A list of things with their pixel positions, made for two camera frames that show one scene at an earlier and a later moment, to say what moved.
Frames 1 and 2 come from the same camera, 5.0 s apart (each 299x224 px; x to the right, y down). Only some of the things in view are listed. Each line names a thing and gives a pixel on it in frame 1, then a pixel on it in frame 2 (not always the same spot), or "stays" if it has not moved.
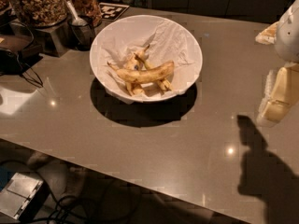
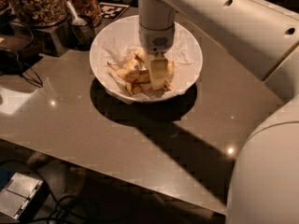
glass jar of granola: x=85 y=2 stays
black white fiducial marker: x=110 y=11 stays
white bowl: x=146 y=58 stays
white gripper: x=288 y=36 to x=154 y=40
